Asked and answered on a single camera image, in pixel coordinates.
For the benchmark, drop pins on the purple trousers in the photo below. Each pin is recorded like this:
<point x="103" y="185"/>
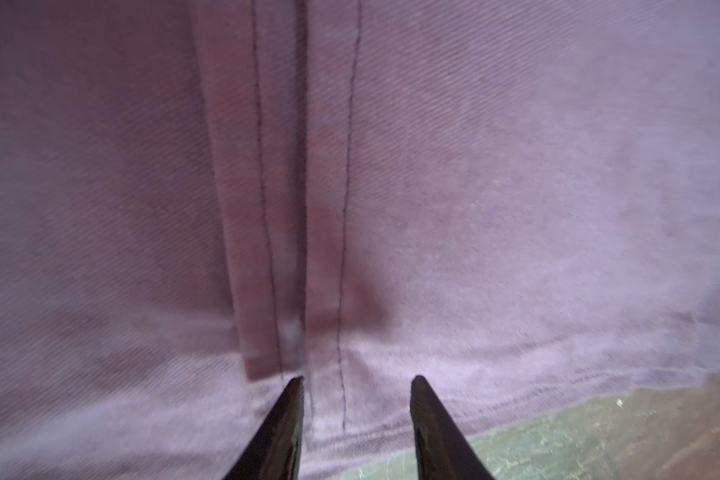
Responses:
<point x="201" y="200"/>

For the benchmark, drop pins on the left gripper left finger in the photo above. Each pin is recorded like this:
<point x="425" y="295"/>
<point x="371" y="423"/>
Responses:
<point x="274" y="451"/>

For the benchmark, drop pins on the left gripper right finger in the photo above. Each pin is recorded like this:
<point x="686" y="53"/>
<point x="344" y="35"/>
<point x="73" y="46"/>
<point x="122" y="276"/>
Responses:
<point x="442" y="451"/>

